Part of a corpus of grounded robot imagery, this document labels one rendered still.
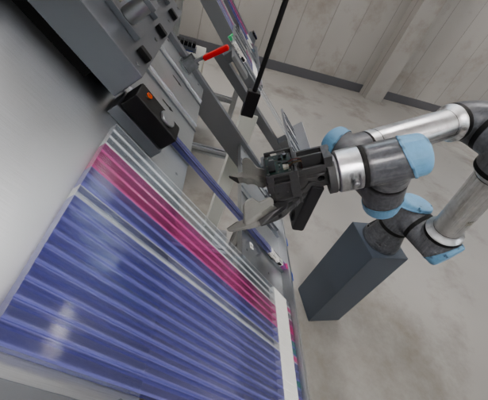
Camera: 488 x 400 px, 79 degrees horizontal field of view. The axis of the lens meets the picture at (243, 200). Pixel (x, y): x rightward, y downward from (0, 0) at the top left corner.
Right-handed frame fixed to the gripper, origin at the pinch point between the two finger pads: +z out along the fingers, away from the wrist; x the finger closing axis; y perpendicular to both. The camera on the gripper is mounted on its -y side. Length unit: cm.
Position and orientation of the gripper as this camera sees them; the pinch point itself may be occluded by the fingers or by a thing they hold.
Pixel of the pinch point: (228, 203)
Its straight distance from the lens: 57.5
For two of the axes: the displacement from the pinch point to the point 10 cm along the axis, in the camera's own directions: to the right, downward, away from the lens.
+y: -2.7, -7.0, -6.6
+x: 0.1, 6.8, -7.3
